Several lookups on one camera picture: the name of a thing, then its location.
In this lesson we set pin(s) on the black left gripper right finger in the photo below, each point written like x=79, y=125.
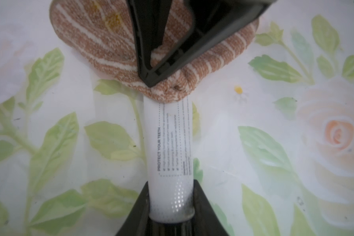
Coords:
x=205, y=221

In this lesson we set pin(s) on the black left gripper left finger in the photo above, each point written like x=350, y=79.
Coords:
x=137, y=221

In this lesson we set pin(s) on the white tube black cap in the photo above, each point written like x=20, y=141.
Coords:
x=168, y=140

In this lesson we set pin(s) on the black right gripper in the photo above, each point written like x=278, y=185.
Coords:
x=212, y=22

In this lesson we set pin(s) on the brown striped towel cloth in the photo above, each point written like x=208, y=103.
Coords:
x=101, y=31

